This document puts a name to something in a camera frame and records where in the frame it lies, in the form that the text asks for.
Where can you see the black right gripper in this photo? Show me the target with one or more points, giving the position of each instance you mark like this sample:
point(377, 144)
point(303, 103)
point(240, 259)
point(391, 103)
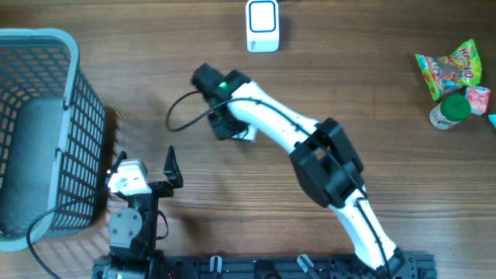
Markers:
point(219, 131)

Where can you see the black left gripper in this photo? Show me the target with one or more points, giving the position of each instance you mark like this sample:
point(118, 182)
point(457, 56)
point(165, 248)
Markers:
point(165, 190)

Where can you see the white blue paper box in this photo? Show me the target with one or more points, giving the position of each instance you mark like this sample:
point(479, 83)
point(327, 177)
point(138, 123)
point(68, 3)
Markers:
point(249, 134)

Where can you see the Haribo gummy worms bag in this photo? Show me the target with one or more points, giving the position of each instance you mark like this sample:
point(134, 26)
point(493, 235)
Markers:
point(446, 74)

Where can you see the green lid jar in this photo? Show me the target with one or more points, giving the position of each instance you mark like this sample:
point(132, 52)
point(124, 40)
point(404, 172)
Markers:
point(450, 111)

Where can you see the pink tissue pack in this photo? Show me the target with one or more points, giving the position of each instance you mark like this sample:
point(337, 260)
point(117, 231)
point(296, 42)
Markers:
point(478, 97)

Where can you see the teal wet wipes pack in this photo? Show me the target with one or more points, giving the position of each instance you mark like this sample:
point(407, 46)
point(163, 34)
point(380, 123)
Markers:
point(492, 119)

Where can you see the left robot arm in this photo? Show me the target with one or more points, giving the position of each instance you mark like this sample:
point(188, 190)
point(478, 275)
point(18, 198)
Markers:
point(133, 229)

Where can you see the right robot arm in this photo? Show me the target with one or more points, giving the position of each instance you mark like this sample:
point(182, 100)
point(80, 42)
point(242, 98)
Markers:
point(327, 166)

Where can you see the white barcode scanner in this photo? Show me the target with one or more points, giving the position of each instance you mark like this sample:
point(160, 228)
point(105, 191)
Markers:
point(262, 26)

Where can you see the grey plastic mesh basket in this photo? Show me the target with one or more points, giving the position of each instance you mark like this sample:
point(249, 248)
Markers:
point(52, 133)

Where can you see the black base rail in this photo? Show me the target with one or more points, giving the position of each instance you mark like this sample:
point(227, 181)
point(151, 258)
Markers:
point(332, 267)

